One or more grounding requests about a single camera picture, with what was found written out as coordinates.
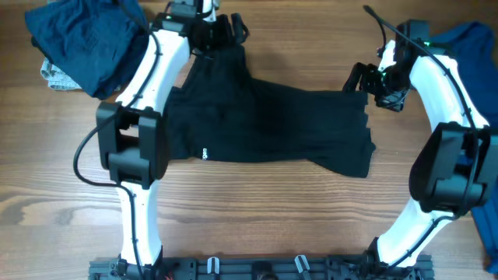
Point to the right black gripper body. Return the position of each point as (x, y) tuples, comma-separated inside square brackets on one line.
[(387, 86)]

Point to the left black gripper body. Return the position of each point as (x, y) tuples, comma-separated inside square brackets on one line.
[(214, 34)]

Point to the black polo shirt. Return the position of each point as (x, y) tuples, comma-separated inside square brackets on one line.
[(222, 113)]

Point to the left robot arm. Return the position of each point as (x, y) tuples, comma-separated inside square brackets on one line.
[(132, 133)]

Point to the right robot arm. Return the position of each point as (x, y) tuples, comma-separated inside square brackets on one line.
[(456, 168)]

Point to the bright blue shirt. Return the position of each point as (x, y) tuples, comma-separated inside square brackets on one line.
[(473, 45)]

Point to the folded dark blue garment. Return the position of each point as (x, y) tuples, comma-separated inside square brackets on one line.
[(98, 44)]

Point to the white patterned folded cloth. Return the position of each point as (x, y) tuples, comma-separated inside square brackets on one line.
[(56, 78)]

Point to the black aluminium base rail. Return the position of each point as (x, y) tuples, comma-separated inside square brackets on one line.
[(332, 267)]

